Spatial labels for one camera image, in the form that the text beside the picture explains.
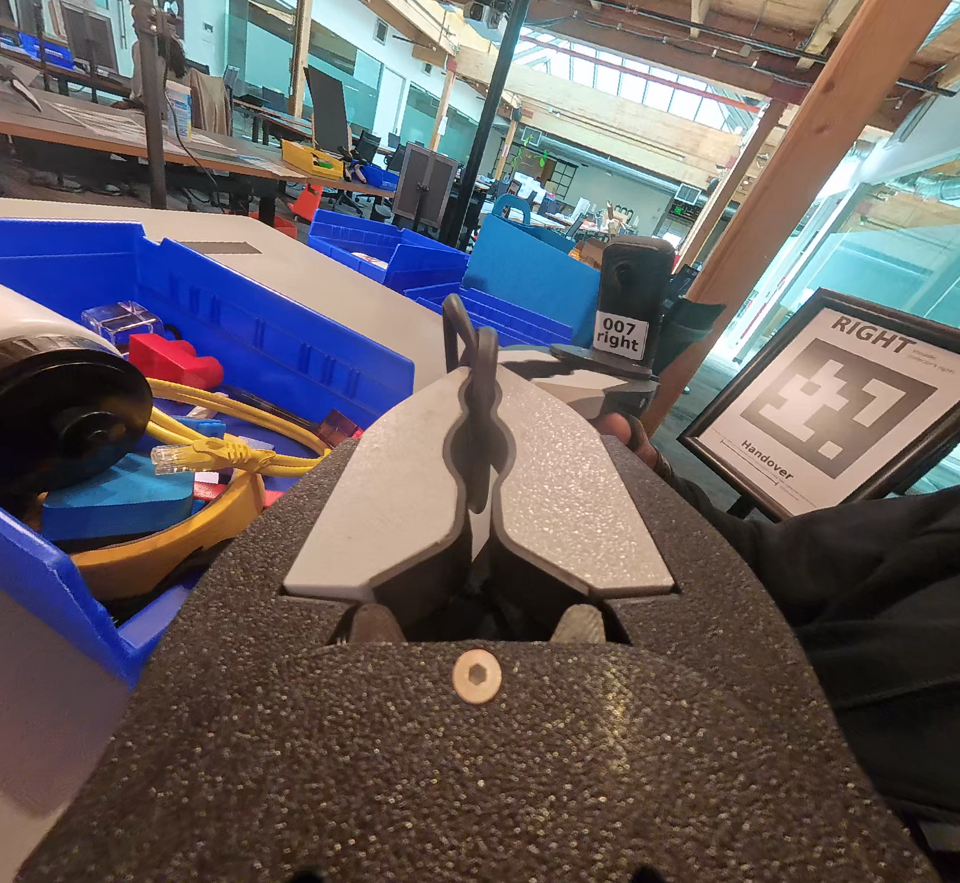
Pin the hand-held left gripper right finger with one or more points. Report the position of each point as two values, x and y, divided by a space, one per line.
577 508

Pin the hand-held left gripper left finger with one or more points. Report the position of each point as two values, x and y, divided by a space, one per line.
382 508

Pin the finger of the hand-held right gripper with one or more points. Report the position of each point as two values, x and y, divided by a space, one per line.
540 356
581 395

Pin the blue plastic bin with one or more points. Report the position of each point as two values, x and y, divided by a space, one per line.
510 320
360 234
225 298

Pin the white bottle with black lid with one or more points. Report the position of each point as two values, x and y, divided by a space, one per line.
67 403

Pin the person's right hand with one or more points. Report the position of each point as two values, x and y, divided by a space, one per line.
615 427

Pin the blue fabric tote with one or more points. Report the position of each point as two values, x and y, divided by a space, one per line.
525 283

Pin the red transparent cube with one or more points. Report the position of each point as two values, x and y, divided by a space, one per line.
339 429

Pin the grey panel on stand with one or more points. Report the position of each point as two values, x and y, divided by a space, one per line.
426 182

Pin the framed marker sign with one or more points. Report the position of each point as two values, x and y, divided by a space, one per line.
825 403

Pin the small blue bin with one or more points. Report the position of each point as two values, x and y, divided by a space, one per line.
379 178

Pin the yellow tape roll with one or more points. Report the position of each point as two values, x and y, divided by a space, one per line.
150 568

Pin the black floor pole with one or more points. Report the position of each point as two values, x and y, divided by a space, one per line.
499 73

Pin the red block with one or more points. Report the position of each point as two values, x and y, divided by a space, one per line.
172 362

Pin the light blue foam piece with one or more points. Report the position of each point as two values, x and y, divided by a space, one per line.
112 500

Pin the yellow bin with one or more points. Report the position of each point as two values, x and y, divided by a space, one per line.
311 159

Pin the clear acrylic cube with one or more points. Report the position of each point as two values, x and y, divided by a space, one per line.
120 324

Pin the black monitor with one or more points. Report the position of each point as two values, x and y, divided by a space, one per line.
328 110

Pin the black light stand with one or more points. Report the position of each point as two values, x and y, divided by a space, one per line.
150 110

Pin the wooden desk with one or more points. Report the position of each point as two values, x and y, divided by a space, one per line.
75 122

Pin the wooden post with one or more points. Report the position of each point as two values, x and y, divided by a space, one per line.
817 148

